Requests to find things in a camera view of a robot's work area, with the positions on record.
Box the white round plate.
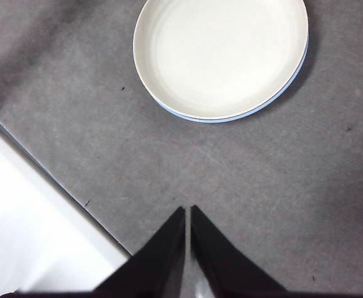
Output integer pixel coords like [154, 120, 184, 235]
[132, 0, 309, 120]

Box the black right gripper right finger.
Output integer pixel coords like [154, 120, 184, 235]
[189, 204, 290, 294]

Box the blue round plate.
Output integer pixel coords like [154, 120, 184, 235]
[153, 30, 311, 124]

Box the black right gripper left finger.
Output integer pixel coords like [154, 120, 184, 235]
[93, 206, 186, 295]

